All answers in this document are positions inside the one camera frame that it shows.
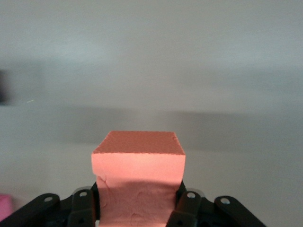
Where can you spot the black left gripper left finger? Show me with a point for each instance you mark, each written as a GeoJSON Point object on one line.
{"type": "Point", "coordinates": [80, 208]}

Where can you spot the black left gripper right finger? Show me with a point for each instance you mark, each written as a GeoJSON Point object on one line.
{"type": "Point", "coordinates": [187, 210]}

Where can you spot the orange foam cube block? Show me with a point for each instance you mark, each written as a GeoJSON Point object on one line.
{"type": "Point", "coordinates": [138, 170]}

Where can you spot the purple foam cube block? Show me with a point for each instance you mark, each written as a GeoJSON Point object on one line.
{"type": "Point", "coordinates": [3, 87]}

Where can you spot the red foam cube block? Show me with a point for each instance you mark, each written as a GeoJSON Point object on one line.
{"type": "Point", "coordinates": [4, 205]}

